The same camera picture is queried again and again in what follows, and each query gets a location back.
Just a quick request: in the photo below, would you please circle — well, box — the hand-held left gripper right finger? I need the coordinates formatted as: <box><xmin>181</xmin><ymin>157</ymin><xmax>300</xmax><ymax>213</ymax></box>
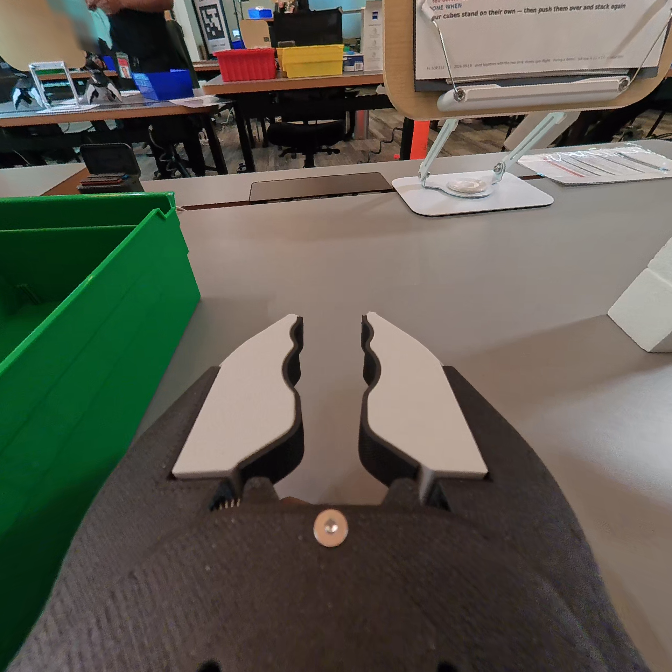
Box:
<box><xmin>358</xmin><ymin>312</ymin><xmax>494</xmax><ymax>505</ymax></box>

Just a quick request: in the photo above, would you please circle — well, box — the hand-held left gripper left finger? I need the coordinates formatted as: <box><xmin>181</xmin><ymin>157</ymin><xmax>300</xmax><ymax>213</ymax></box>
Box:
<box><xmin>171</xmin><ymin>314</ymin><xmax>306</xmax><ymax>497</ymax></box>

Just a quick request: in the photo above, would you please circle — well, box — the grey desk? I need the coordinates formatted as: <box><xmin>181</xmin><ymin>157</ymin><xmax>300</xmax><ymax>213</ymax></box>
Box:
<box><xmin>0</xmin><ymin>139</ymin><xmax>672</xmax><ymax>672</ymax></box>

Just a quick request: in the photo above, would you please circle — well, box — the green plastic bin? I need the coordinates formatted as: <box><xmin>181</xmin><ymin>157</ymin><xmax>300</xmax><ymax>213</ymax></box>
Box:
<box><xmin>0</xmin><ymin>191</ymin><xmax>202</xmax><ymax>672</ymax></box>

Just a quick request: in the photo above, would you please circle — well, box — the black plastic case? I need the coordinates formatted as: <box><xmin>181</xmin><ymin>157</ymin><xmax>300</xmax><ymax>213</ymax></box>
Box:
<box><xmin>78</xmin><ymin>143</ymin><xmax>145</xmax><ymax>194</ymax></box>

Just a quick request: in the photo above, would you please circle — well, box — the black office chair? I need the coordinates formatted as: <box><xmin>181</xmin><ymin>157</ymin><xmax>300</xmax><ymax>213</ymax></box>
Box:
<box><xmin>267</xmin><ymin>120</ymin><xmax>344</xmax><ymax>169</ymax></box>

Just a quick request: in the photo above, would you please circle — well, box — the laminated paper sheet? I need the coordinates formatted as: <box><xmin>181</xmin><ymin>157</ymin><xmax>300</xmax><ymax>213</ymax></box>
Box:
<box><xmin>517</xmin><ymin>147</ymin><xmax>672</xmax><ymax>186</ymax></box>

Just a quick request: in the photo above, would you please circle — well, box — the wooden work table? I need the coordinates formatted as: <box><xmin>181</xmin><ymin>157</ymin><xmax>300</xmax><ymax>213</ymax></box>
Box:
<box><xmin>0</xmin><ymin>92</ymin><xmax>232</xmax><ymax>176</ymax></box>
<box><xmin>202</xmin><ymin>71</ymin><xmax>389</xmax><ymax>169</ymax></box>

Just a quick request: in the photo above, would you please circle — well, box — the small blue plastic bin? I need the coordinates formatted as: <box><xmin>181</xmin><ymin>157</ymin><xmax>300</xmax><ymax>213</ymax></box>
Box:
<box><xmin>131</xmin><ymin>69</ymin><xmax>195</xmax><ymax>102</ymax></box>

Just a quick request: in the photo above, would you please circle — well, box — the wooden document stand white base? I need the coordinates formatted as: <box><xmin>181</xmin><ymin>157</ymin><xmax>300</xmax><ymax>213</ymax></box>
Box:
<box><xmin>382</xmin><ymin>0</ymin><xmax>672</xmax><ymax>217</ymax></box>

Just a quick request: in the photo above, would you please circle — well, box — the red plastic bin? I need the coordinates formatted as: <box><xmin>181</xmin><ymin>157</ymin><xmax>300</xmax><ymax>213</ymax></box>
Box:
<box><xmin>213</xmin><ymin>48</ymin><xmax>278</xmax><ymax>82</ymax></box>

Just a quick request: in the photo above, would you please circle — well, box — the yellow plastic bin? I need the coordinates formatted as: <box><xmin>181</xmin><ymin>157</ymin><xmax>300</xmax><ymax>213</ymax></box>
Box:
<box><xmin>276</xmin><ymin>44</ymin><xmax>344</xmax><ymax>78</ymax></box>

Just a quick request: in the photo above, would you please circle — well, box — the white carton box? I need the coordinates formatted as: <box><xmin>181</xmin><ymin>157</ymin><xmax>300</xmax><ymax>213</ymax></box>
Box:
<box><xmin>362</xmin><ymin>8</ymin><xmax>384</xmax><ymax>71</ymax></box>

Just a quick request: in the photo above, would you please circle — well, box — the black white tag poster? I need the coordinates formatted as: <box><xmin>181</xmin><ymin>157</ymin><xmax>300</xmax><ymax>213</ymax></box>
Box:
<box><xmin>191</xmin><ymin>0</ymin><xmax>232</xmax><ymax>56</ymax></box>

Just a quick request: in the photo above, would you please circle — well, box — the printed instruction sheet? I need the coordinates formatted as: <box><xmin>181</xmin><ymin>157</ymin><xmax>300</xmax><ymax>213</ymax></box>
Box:
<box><xmin>414</xmin><ymin>0</ymin><xmax>672</xmax><ymax>82</ymax></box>

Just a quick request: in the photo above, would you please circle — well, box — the black monitor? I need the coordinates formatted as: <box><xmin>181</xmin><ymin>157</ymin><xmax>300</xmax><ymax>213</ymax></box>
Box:
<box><xmin>273</xmin><ymin>8</ymin><xmax>344</xmax><ymax>48</ymax></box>

